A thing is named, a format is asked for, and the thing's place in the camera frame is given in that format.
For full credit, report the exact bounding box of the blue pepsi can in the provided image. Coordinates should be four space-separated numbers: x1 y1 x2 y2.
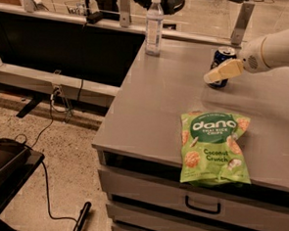
210 46 236 89

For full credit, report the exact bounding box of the clear plastic water bottle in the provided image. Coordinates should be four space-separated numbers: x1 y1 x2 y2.
145 0 164 57

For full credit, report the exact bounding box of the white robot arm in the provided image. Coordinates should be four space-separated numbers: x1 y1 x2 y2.
204 28 289 84

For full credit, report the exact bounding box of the black floor cable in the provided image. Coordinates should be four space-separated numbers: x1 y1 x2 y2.
9 74 89 223

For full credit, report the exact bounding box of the black chair leg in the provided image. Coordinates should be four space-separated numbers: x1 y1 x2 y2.
73 202 92 231

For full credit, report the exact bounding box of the green rice chip bag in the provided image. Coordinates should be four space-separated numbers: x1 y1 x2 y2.
179 112 251 186

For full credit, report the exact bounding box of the black drawer handle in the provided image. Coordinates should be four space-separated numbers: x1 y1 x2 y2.
184 196 221 215

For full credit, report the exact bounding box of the black side table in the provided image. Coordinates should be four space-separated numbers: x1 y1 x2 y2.
0 137 47 231

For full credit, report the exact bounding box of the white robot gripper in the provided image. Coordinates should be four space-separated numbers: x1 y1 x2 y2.
204 36 269 84

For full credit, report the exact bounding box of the grey drawer cabinet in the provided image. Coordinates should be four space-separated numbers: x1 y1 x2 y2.
93 40 289 231

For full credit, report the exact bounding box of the grey metal bracket right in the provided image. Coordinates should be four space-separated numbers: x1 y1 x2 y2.
230 2 255 46

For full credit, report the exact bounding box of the black power adapter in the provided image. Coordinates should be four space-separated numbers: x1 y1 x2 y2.
86 12 104 24

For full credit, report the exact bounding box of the grey metal bracket middle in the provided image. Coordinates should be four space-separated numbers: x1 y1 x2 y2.
119 0 131 27

